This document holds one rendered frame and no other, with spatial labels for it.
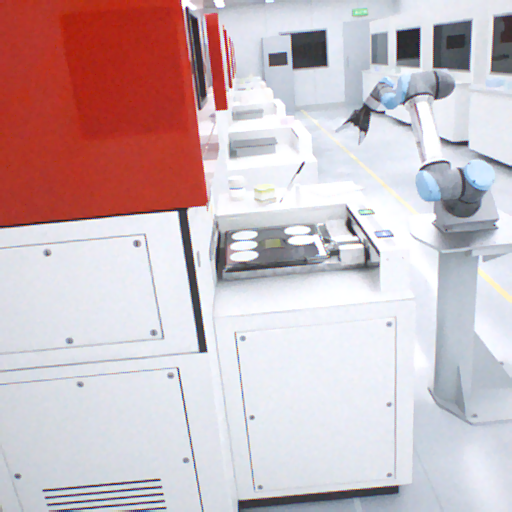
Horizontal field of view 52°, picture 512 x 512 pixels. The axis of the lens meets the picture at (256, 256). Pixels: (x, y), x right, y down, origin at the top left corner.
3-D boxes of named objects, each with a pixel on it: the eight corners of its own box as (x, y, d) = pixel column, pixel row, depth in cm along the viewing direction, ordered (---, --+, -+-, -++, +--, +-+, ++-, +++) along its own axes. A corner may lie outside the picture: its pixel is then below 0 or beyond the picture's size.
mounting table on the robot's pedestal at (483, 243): (492, 234, 241) (494, 206, 237) (546, 271, 200) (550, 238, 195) (395, 244, 241) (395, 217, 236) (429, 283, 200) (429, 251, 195)
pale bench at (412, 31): (407, 128, 973) (408, 9, 901) (383, 117, 1141) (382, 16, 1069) (466, 122, 973) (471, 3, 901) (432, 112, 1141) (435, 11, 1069)
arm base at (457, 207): (479, 185, 214) (488, 173, 205) (481, 219, 208) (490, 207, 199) (441, 183, 215) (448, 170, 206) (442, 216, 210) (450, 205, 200)
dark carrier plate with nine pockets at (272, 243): (225, 265, 181) (225, 264, 180) (227, 233, 213) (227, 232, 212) (326, 256, 180) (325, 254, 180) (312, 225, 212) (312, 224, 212)
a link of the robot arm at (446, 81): (466, 64, 203) (423, 82, 251) (438, 67, 202) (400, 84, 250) (468, 95, 205) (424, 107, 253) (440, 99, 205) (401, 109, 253)
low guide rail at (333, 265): (223, 281, 187) (222, 273, 186) (223, 279, 189) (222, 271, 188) (364, 267, 187) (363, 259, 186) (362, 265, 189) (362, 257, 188)
